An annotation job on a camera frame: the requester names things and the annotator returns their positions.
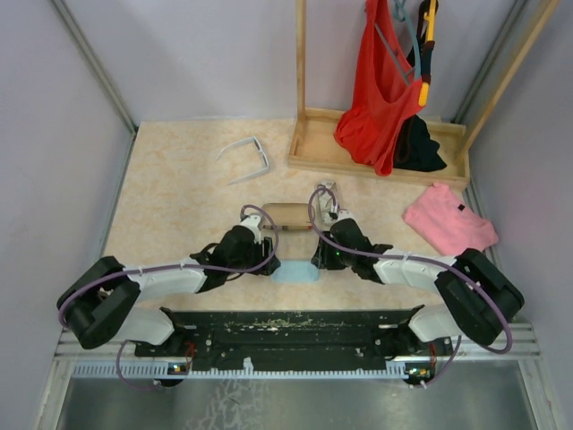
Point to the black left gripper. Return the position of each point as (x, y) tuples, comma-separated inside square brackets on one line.
[(259, 248)]

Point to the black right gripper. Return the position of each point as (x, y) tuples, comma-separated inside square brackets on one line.
[(322, 260)]

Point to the map print glasses case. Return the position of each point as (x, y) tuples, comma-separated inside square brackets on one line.
[(328, 201)]

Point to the light blue cloth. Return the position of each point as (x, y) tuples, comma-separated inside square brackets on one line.
[(296, 271)]

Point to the plaid brown glasses case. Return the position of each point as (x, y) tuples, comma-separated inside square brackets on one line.
[(289, 216)]

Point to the white sunglasses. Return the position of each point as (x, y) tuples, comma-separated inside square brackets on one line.
[(265, 165)]

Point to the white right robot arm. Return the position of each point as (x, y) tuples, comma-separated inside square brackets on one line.
[(478, 300)]

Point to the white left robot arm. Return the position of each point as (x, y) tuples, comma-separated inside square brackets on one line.
[(102, 304)]

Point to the wooden clothes rack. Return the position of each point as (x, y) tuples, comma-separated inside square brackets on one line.
[(314, 146)]

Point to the pink folded shirt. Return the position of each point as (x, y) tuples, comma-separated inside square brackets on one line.
[(447, 224)]

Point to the black garment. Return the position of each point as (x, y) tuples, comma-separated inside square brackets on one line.
[(415, 149)]

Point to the red garment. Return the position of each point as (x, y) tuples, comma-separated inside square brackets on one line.
[(386, 94)]

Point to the yellow black hanger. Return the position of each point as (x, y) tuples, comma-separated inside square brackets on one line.
[(421, 53)]

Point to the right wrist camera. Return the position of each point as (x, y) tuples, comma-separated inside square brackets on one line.
[(341, 214)]

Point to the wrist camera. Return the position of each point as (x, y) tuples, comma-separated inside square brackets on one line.
[(341, 214), (253, 223)]

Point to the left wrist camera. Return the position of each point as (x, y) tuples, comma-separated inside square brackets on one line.
[(253, 223)]

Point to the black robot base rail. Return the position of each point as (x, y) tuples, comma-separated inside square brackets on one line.
[(288, 341)]

